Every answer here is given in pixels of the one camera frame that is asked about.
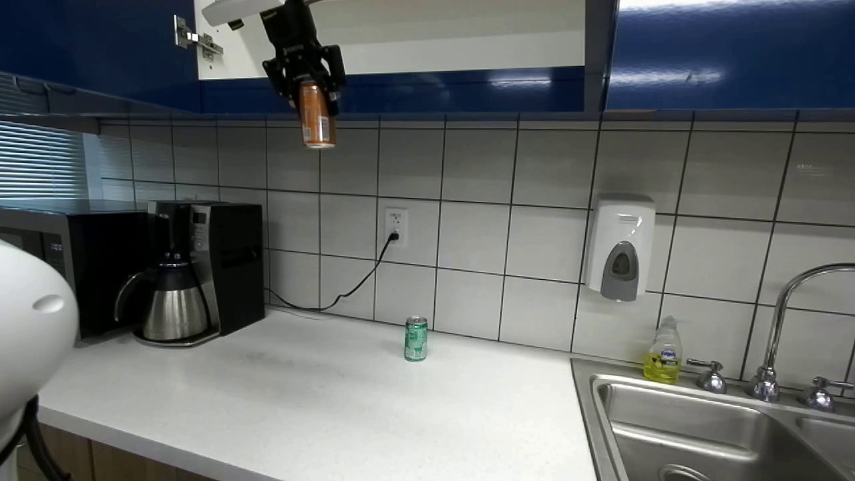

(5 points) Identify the stainless steel sink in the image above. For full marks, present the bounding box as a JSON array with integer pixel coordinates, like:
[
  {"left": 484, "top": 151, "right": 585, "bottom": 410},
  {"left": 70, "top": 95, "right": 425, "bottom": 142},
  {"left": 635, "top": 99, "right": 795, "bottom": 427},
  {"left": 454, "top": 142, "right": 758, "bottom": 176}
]
[{"left": 569, "top": 355, "right": 855, "bottom": 481}]

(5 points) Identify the chrome sink faucet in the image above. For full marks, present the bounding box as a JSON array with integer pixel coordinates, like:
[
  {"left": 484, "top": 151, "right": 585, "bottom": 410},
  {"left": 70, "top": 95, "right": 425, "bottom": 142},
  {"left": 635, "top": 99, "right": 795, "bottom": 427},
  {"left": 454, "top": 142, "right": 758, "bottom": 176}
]
[{"left": 688, "top": 260, "right": 855, "bottom": 413}]

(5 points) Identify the metal cabinet hinge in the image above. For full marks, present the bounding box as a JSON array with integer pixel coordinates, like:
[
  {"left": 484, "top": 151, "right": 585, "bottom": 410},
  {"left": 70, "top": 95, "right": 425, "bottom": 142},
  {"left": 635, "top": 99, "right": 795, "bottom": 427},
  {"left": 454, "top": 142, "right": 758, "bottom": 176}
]
[{"left": 170, "top": 11, "right": 227, "bottom": 65}]

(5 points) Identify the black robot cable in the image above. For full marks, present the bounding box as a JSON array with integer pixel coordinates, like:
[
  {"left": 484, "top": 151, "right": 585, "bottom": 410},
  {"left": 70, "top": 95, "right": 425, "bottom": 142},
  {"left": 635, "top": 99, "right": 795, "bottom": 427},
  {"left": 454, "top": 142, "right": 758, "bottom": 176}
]
[{"left": 0, "top": 397, "right": 75, "bottom": 481}]

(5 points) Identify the white wall outlet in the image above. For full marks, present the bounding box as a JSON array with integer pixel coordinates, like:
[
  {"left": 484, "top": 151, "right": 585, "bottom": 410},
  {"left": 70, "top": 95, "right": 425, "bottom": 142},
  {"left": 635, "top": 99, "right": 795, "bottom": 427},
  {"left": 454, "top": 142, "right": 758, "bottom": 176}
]
[{"left": 382, "top": 206, "right": 413, "bottom": 254}]

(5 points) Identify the yellow dish soap bottle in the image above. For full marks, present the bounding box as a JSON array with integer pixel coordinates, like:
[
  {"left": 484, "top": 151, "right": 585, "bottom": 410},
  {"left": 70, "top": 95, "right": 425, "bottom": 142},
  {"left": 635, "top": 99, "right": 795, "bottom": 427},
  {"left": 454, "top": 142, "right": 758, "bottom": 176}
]
[{"left": 640, "top": 315, "right": 685, "bottom": 387}]

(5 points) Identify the black steel coffee maker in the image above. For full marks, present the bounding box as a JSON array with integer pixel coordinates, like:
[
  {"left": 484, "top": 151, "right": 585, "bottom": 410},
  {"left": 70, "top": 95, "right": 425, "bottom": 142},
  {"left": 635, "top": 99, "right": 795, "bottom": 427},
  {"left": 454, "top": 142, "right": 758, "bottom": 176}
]
[{"left": 143, "top": 198, "right": 267, "bottom": 349}]

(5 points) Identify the open white cabinet shelf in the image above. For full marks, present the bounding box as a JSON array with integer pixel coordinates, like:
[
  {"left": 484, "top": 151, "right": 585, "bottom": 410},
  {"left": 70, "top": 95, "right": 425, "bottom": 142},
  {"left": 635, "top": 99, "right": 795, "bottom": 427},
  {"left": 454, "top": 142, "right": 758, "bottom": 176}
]
[{"left": 191, "top": 0, "right": 593, "bottom": 119}]

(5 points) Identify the stainless steel coffee carafe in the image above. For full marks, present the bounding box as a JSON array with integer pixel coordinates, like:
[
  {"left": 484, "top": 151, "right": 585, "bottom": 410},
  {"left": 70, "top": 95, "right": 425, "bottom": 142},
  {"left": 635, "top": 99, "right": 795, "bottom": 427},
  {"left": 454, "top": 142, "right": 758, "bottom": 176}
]
[{"left": 111, "top": 258, "right": 218, "bottom": 349}]

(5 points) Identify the window blind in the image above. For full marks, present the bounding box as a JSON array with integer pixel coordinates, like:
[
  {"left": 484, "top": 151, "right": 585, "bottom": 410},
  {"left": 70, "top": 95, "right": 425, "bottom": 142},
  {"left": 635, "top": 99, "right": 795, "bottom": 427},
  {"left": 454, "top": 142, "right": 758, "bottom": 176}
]
[{"left": 0, "top": 119, "right": 92, "bottom": 215}]

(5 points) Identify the wooden base cabinet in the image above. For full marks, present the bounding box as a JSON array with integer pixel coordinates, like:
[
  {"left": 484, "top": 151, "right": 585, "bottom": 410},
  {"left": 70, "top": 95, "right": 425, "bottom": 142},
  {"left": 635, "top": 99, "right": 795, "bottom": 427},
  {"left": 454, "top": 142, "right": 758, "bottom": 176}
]
[{"left": 35, "top": 422, "right": 211, "bottom": 481}]

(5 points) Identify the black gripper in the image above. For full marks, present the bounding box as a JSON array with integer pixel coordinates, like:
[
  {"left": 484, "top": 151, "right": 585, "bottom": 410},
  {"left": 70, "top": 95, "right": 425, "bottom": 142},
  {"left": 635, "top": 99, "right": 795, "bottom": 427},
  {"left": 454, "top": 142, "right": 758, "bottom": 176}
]
[{"left": 258, "top": 0, "right": 346, "bottom": 119}]

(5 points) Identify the orange soda can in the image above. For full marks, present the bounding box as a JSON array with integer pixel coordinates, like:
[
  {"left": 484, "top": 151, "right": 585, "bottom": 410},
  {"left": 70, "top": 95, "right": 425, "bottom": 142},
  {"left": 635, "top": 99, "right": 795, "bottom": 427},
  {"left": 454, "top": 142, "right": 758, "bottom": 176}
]
[{"left": 297, "top": 79, "right": 339, "bottom": 152}]

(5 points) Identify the green soda can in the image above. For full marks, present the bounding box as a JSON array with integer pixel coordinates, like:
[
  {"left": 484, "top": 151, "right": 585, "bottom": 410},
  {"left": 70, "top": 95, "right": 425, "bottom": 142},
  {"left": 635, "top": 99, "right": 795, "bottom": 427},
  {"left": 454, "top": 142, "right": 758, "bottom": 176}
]
[{"left": 400, "top": 313, "right": 430, "bottom": 365}]

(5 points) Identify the black steel microwave oven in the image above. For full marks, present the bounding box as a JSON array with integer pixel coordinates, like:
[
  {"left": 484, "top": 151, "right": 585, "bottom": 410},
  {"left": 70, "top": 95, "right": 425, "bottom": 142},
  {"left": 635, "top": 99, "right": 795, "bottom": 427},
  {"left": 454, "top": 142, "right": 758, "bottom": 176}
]
[{"left": 0, "top": 208, "right": 155, "bottom": 342}]

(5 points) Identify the black power cord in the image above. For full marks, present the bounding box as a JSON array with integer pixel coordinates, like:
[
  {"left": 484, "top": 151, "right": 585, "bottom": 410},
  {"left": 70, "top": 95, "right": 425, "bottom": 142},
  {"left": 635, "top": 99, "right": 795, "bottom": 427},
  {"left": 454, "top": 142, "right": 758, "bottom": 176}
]
[{"left": 263, "top": 231, "right": 402, "bottom": 315}]

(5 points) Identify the white wall soap dispenser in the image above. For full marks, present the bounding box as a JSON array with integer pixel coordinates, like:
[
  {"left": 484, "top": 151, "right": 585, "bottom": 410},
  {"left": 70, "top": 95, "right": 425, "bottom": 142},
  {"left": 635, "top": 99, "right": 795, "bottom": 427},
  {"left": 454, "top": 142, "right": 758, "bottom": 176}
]
[{"left": 583, "top": 196, "right": 660, "bottom": 306}]

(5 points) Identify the blue cabinet door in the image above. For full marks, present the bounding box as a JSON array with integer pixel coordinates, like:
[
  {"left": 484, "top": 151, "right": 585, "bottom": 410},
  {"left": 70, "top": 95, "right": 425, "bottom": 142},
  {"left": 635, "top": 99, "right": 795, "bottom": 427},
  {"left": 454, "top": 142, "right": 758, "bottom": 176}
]
[
  {"left": 591, "top": 0, "right": 855, "bottom": 115},
  {"left": 0, "top": 0, "right": 205, "bottom": 119}
]

